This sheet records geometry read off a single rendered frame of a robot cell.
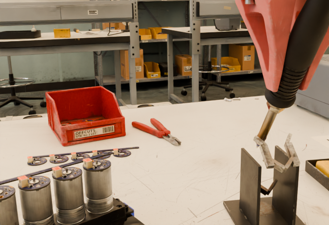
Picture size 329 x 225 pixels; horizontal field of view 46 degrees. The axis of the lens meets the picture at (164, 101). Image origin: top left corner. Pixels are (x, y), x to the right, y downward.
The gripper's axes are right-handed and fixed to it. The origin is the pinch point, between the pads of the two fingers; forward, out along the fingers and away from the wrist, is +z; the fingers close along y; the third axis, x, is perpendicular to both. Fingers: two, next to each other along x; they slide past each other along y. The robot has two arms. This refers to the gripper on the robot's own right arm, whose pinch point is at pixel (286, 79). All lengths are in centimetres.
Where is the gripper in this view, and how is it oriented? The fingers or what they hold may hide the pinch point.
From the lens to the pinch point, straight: 31.7
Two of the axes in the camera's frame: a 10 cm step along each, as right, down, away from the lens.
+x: 1.4, 2.4, -9.6
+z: 0.1, 9.7, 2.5
